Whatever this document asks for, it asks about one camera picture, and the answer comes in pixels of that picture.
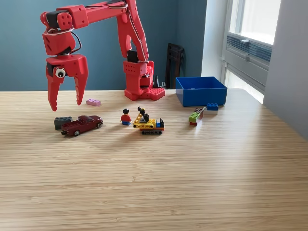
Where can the dark grey toy brick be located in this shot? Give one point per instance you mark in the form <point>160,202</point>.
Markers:
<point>59,122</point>

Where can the black chair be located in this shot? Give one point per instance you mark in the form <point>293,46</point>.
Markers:
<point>175,67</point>

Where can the grey window vent grille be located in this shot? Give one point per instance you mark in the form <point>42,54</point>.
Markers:
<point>257,51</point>

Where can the small yellow toy digger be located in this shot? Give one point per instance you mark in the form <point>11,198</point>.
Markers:
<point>146,124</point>

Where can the green brown red brick stack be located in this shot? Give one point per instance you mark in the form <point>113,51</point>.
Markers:
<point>195,116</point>

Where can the toy figure red shirt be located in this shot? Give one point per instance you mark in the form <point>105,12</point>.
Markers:
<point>125,118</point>

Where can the dark red toy pickup truck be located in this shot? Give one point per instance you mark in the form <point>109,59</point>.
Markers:
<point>80,125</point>

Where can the blue plastic bin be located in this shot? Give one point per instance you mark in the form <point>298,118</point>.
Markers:
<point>204,97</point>

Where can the flat pink toy brick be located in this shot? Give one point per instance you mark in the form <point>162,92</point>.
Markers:
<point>93,102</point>

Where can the blue on white brick stack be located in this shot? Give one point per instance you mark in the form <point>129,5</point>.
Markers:
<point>212,107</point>

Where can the black table clamp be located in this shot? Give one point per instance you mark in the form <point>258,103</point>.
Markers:
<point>157,83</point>

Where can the white window frame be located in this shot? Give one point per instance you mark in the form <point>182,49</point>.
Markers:
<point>255,16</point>

